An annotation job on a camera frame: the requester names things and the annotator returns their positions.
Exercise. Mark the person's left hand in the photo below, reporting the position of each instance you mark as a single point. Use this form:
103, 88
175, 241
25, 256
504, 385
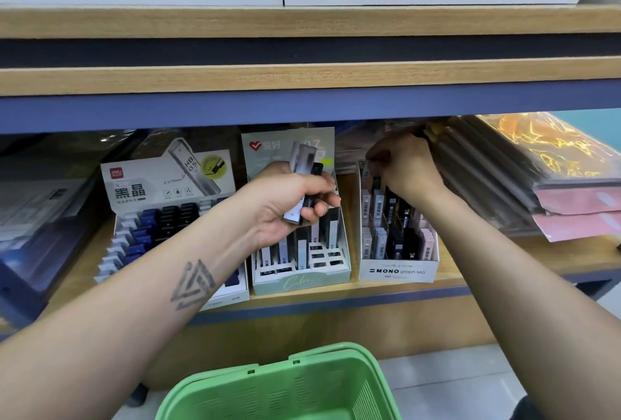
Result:
277, 206

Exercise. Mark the white display box red label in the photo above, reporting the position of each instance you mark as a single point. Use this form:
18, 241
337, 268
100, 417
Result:
141, 187

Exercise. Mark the stack of wrapped paper packs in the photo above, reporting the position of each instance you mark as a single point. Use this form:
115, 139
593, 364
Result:
48, 211

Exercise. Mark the pale green display box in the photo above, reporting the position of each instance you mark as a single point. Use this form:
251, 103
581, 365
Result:
267, 141

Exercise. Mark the person's right forearm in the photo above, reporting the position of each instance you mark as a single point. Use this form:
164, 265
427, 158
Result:
543, 308

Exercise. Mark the clear plastic display box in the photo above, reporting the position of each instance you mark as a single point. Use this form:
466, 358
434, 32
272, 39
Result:
398, 271

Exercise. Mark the dark plastic-wrapped packs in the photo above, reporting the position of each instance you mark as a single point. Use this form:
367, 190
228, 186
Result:
553, 158

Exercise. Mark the green plastic basket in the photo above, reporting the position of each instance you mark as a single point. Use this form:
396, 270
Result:
291, 386

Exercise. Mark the person's right hand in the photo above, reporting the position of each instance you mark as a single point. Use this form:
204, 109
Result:
407, 165

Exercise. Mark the person's left forearm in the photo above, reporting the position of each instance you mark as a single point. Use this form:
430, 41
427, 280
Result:
97, 337

